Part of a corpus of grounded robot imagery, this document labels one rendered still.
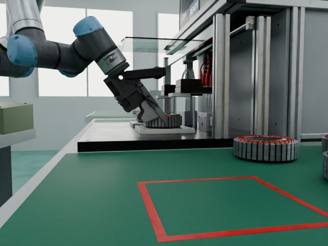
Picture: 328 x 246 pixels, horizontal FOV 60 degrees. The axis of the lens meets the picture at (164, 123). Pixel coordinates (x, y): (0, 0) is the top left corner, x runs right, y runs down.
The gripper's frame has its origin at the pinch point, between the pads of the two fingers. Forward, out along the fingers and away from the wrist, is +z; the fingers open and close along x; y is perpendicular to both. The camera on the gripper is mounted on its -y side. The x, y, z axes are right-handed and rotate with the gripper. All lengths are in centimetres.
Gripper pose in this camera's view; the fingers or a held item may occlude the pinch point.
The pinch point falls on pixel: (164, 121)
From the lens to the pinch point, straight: 83.0
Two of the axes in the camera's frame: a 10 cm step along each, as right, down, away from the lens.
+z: 5.8, 8.0, 1.7
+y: -7.9, 6.0, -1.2
